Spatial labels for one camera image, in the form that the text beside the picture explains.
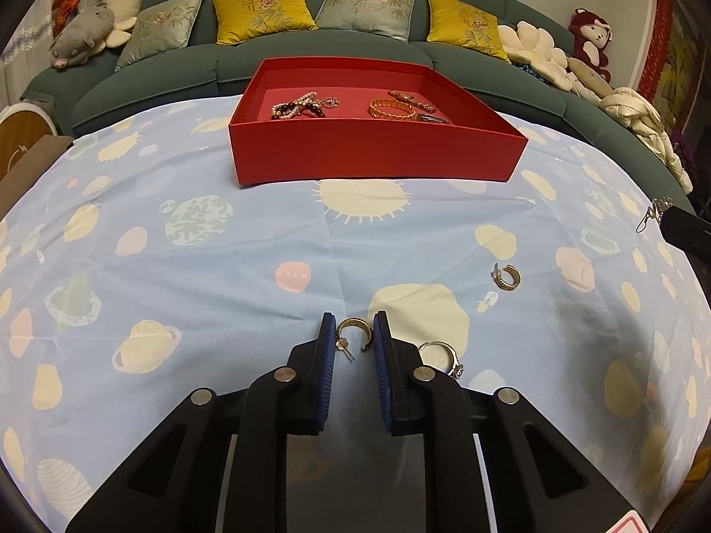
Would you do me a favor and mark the silver wrist watch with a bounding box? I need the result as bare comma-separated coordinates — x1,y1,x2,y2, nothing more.
416,113,450,124

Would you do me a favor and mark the dark bead bracelet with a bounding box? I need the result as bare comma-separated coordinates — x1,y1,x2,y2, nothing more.
270,100,328,122

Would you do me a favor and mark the pearl bracelet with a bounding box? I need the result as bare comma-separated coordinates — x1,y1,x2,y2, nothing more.
271,90,320,119

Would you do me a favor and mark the gold wrist watch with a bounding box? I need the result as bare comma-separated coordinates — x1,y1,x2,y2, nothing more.
388,90,436,114

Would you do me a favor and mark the gold chain cuff bracelet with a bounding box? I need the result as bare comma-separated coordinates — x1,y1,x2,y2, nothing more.
366,96,419,122

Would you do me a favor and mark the cream blanket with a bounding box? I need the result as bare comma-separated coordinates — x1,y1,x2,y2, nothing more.
598,87,693,195

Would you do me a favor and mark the small gold hoop earring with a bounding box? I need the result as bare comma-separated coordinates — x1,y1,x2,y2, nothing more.
491,263,522,292

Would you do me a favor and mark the tan plush toy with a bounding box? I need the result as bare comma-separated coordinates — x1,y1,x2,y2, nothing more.
567,56,613,105

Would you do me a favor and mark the blue patterned tablecloth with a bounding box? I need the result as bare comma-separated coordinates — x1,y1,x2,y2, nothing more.
1,98,710,532

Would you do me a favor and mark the red monkey plush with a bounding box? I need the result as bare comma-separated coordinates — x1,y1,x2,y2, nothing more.
569,7,612,83

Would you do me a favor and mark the red shallow box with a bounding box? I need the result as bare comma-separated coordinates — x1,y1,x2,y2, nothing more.
228,56,528,185

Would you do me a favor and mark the cream flower cushion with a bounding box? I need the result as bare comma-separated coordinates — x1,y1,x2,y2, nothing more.
498,20,576,91

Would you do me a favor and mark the yellow cushion right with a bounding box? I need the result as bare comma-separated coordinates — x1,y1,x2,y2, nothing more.
427,0,510,64

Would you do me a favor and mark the yellow cushion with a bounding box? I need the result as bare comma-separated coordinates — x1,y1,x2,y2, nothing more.
212,0,317,46
427,0,510,64

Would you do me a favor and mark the green sofa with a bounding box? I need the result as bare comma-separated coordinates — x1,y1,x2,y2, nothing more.
22,0,692,209

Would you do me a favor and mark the yellow cushion left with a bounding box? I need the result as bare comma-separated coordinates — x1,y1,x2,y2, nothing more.
212,0,317,46

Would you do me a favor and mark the brown paper bag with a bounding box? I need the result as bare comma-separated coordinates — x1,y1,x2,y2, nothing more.
0,135,73,218

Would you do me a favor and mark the grey-blue cushion centre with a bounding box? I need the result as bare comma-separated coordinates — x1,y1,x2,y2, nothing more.
315,0,416,41

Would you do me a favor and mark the grey-green cushion left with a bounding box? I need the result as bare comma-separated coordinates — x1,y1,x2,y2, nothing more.
115,0,204,72

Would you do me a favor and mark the grey plush animal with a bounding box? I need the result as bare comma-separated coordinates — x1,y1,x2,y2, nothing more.
49,3,115,70

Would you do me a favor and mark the white curtain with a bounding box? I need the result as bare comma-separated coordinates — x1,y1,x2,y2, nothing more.
0,0,53,108

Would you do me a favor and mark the silver gem ring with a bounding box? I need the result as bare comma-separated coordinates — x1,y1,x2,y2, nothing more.
415,339,467,381

